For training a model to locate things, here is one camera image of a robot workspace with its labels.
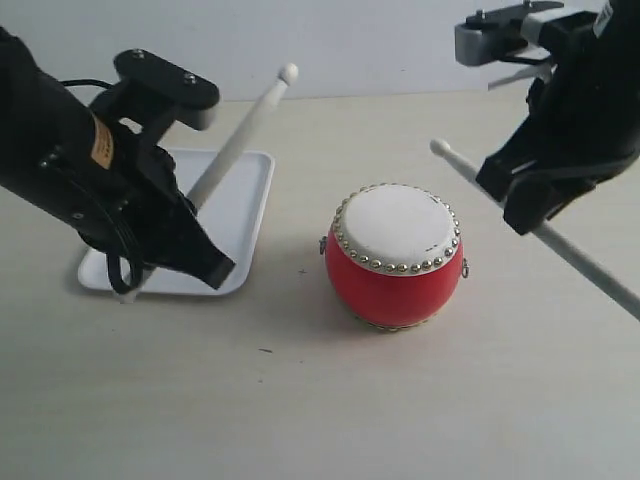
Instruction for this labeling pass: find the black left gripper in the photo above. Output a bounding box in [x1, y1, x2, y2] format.
[35, 99, 235, 290]

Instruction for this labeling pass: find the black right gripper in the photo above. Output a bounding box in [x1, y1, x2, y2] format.
[476, 1, 639, 235]

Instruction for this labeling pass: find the wooden drumstick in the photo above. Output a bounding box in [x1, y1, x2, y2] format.
[117, 63, 299, 303]
[429, 138, 639, 320]

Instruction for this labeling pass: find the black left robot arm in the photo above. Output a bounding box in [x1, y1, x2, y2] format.
[1, 31, 235, 294]

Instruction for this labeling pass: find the small red drum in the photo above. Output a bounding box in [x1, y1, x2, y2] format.
[320, 183, 470, 331]

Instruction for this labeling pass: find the white rectangular plastic tray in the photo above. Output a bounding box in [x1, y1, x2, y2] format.
[77, 148, 275, 297]

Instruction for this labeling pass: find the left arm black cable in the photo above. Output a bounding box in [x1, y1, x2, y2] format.
[59, 79, 146, 296]

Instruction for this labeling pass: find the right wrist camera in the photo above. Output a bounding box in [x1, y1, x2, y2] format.
[454, 1, 569, 91]

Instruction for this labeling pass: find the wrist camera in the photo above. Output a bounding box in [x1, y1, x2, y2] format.
[90, 49, 221, 146]
[454, 1, 569, 91]

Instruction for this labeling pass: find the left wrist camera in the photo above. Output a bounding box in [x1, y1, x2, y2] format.
[90, 49, 221, 146]

